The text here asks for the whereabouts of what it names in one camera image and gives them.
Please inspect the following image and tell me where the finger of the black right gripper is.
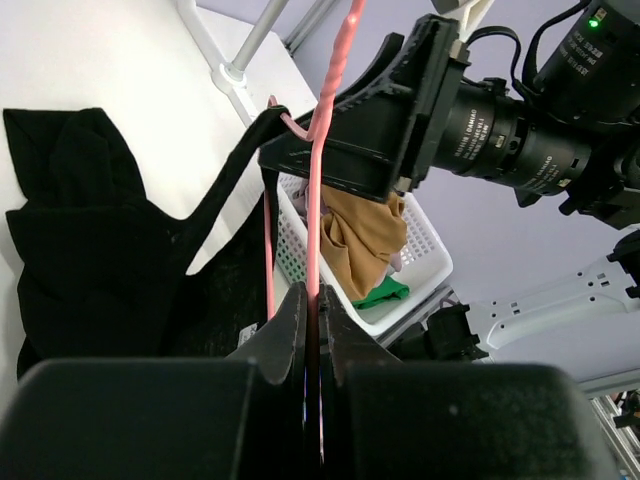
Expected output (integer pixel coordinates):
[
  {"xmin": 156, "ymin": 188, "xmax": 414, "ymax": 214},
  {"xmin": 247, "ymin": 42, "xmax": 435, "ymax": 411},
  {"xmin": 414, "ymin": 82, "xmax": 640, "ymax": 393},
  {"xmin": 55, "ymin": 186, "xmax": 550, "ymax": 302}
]
[
  {"xmin": 258, "ymin": 137, "xmax": 400, "ymax": 203},
  {"xmin": 292, "ymin": 32, "xmax": 421, "ymax": 146}
]

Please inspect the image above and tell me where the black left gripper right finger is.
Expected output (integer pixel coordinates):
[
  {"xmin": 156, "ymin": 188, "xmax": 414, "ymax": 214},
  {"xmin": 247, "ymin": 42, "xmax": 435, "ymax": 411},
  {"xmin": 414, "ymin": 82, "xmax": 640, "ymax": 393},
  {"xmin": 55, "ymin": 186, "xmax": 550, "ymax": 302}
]
[{"xmin": 319, "ymin": 286, "xmax": 618, "ymax": 479}]

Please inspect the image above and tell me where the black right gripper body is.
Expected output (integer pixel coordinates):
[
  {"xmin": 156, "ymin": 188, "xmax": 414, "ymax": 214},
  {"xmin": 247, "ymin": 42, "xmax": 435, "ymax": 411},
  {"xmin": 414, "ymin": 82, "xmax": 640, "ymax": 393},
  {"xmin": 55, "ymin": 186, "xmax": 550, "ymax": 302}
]
[{"xmin": 399, "ymin": 15, "xmax": 590, "ymax": 193}]

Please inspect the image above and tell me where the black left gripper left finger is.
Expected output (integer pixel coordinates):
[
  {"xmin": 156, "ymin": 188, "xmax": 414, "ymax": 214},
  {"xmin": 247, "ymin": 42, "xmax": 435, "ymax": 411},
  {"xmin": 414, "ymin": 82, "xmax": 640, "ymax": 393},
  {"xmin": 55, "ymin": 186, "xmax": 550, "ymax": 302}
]
[{"xmin": 1, "ymin": 283, "xmax": 320, "ymax": 479}]

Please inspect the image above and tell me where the pink hanger of black top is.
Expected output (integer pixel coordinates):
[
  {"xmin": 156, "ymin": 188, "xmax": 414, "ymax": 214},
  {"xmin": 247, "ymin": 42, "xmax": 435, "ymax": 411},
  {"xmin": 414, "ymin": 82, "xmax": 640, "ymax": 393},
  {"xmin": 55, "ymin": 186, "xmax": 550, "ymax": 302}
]
[{"xmin": 263, "ymin": 0, "xmax": 369, "ymax": 321}]

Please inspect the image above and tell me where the brown tank top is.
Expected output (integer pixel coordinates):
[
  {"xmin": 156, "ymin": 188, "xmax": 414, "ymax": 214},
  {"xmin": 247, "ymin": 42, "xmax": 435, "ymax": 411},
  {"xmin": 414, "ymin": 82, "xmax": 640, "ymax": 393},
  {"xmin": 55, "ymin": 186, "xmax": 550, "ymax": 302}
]
[{"xmin": 320, "ymin": 186, "xmax": 408, "ymax": 302}]

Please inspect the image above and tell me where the green tank top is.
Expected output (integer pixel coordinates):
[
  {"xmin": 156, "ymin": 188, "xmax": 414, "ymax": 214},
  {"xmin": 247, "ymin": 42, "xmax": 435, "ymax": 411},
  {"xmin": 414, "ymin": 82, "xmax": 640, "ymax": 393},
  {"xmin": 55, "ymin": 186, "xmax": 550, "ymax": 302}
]
[{"xmin": 352, "ymin": 276, "xmax": 410, "ymax": 310}]

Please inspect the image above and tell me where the black tank top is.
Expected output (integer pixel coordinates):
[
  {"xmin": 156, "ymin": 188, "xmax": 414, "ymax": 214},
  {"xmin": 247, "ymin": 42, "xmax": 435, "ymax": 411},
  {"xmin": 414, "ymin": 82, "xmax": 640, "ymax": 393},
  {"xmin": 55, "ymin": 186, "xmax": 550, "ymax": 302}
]
[{"xmin": 3, "ymin": 107, "xmax": 284, "ymax": 375}]

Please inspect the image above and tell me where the mauve tank top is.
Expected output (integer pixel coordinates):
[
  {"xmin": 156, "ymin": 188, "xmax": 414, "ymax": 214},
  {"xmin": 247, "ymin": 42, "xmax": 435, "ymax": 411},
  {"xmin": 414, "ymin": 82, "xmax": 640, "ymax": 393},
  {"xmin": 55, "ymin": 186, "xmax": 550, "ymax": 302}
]
[{"xmin": 290, "ymin": 180, "xmax": 402, "ymax": 275}]

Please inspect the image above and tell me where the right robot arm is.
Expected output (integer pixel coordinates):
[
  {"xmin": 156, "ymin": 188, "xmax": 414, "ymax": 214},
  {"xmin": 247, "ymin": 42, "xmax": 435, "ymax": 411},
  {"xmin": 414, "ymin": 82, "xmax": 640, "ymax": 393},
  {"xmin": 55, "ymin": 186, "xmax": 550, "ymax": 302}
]
[{"xmin": 260, "ymin": 1, "xmax": 639, "ymax": 230}]

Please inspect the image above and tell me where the white plastic basket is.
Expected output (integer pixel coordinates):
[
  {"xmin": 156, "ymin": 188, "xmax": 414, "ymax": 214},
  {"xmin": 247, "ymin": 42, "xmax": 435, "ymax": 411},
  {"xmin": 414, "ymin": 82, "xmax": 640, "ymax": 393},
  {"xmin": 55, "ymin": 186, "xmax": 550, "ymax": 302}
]
[{"xmin": 276, "ymin": 175, "xmax": 453, "ymax": 340}]

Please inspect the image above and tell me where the white metal clothes rack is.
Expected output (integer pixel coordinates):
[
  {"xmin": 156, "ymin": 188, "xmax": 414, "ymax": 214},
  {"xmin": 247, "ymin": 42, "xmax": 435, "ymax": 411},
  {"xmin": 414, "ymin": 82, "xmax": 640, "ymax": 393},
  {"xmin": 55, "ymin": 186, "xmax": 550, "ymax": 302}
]
[{"xmin": 177, "ymin": 1, "xmax": 317, "ymax": 125}]

